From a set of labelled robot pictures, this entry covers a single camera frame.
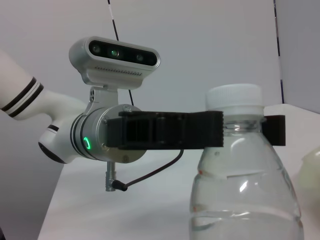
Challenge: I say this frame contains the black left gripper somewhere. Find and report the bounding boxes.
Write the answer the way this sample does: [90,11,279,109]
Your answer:
[106,110,224,151]

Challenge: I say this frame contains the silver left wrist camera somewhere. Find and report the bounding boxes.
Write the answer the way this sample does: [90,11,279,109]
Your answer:
[68,36,161,116]

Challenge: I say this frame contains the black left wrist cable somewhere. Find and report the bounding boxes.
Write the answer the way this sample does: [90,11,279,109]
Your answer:
[111,149,185,192]

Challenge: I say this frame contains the clear green-label water bottle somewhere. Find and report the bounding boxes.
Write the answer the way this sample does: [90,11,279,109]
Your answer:
[188,83,305,240]

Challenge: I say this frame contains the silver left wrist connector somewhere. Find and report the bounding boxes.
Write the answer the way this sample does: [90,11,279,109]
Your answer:
[104,161,118,193]

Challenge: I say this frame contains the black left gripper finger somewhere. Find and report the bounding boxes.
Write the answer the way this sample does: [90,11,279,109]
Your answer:
[262,114,286,147]

